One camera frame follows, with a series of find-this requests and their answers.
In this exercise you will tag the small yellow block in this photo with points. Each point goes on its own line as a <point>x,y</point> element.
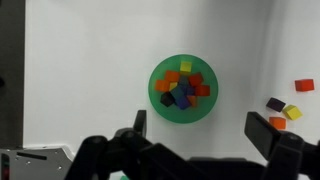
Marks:
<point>172,86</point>

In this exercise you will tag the orange block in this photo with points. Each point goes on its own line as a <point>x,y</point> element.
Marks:
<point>277,122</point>
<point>172,76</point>
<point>161,85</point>
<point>192,101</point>

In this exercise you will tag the black block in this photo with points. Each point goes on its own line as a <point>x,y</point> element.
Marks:
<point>167,99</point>

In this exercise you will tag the purple block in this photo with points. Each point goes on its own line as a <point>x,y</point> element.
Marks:
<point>190,91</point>
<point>275,104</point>

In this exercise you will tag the green plastic bowl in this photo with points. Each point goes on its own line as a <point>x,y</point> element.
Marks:
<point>160,66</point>

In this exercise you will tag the blue block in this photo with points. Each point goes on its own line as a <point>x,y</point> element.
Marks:
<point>182,101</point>

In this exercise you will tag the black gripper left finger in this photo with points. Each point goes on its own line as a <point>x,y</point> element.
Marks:
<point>110,156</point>

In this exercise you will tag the red block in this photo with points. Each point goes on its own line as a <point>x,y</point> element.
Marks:
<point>202,90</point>
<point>304,85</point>
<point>195,79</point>

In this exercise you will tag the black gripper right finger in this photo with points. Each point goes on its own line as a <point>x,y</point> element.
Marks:
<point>290,156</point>

